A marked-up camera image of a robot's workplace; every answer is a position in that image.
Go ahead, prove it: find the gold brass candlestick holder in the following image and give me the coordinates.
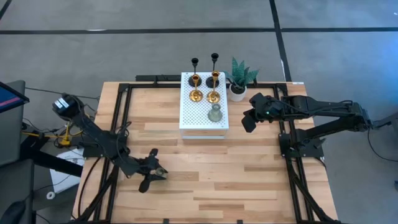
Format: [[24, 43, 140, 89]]
[[206, 70, 221, 104], [189, 73, 204, 103]]

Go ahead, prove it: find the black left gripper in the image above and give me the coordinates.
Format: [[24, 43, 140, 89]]
[[134, 147, 169, 194]]

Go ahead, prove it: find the green artificial plant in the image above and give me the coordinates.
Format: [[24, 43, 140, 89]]
[[223, 57, 260, 91]]

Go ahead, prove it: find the grey cabinet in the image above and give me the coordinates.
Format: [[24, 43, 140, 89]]
[[0, 80, 26, 167]]

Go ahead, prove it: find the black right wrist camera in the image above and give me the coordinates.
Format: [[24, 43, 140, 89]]
[[261, 102, 279, 118]]

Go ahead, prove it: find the white perforated metal shelf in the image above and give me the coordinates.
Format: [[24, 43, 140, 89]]
[[179, 72, 230, 140]]

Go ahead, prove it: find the black tall candlestick holder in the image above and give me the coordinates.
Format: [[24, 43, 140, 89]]
[[205, 52, 220, 89], [188, 57, 203, 88]]

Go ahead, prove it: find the white paper sheet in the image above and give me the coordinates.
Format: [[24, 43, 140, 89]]
[[49, 147, 85, 194]]

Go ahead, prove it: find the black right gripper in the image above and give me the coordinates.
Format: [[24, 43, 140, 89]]
[[241, 92, 282, 133]]

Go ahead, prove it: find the white round plant pot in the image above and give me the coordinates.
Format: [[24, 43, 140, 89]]
[[229, 83, 248, 103]]

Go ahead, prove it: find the black metal stand base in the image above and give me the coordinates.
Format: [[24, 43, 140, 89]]
[[20, 133, 83, 178]]

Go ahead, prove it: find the black metal table frame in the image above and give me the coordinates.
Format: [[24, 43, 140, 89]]
[[73, 74, 338, 224]]

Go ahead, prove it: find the black framed display screen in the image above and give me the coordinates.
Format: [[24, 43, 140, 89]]
[[0, 81, 30, 114]]

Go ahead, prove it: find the black floor cable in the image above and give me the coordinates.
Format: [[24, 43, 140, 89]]
[[366, 119, 398, 162]]

